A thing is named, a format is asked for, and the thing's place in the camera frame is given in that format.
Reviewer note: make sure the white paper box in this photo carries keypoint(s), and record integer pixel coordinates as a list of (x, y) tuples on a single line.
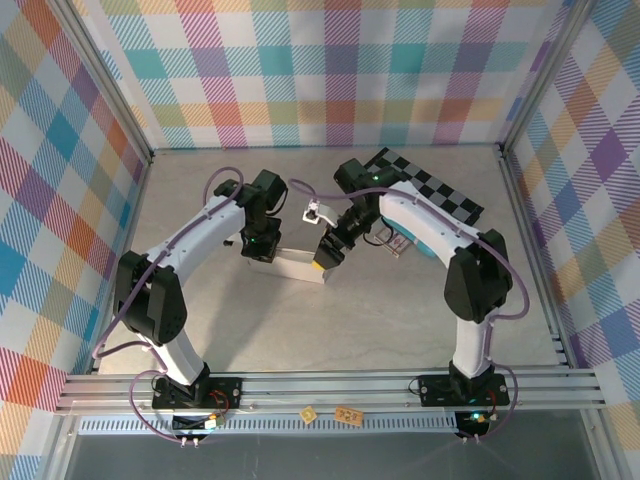
[(295, 267)]

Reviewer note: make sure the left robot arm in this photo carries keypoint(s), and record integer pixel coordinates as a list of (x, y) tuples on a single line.
[(210, 225)]

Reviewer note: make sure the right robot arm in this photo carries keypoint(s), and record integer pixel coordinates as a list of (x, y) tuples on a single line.
[(425, 220)]

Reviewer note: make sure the playing card box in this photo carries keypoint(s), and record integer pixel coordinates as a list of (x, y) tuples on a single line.
[(395, 244)]

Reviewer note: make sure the teal marker pen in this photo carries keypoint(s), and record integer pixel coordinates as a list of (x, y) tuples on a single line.
[(422, 247)]

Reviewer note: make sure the black grey folding chessboard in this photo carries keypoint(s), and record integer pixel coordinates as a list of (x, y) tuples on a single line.
[(440, 192)]

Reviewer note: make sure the small yellow tag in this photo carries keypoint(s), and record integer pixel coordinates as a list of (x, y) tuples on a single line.
[(308, 415)]

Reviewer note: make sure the orange printed tag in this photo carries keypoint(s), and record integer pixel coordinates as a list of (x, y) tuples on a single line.
[(348, 416)]

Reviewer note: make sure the black connector board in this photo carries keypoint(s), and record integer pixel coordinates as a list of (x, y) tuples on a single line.
[(190, 424), (467, 425)]

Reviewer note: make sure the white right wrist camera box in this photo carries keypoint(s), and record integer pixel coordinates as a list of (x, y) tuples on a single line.
[(315, 212)]

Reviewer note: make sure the aluminium mounting rail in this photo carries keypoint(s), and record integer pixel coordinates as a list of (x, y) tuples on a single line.
[(325, 387)]

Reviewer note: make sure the aluminium side rail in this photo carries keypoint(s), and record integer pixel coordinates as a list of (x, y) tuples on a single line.
[(135, 210), (530, 240)]

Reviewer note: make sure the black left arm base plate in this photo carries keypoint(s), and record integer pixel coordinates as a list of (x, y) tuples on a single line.
[(231, 386)]

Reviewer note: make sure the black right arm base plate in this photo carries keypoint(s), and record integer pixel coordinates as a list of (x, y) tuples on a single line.
[(435, 392)]

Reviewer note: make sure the aluminium frame post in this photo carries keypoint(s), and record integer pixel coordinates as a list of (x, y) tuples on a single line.
[(100, 82), (542, 75)]

